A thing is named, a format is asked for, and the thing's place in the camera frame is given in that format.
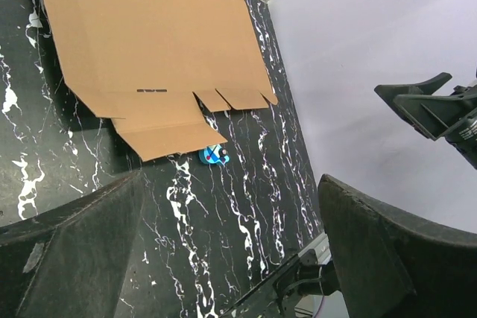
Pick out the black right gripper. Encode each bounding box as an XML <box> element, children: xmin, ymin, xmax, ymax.
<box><xmin>374</xmin><ymin>72</ymin><xmax>476</xmax><ymax>169</ymax></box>

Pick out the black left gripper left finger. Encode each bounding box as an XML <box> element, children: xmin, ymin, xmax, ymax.
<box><xmin>1</xmin><ymin>171</ymin><xmax>145</xmax><ymax>317</ymax></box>

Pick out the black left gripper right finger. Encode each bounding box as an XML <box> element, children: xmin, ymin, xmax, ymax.
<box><xmin>318</xmin><ymin>174</ymin><xmax>476</xmax><ymax>317</ymax></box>

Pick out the brown cardboard box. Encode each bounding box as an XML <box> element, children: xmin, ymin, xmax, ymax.
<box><xmin>44</xmin><ymin>0</ymin><xmax>277</xmax><ymax>161</ymax></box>

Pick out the small blue toy car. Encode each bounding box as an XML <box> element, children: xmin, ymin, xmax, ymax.
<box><xmin>198</xmin><ymin>144</ymin><xmax>230</xmax><ymax>165</ymax></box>

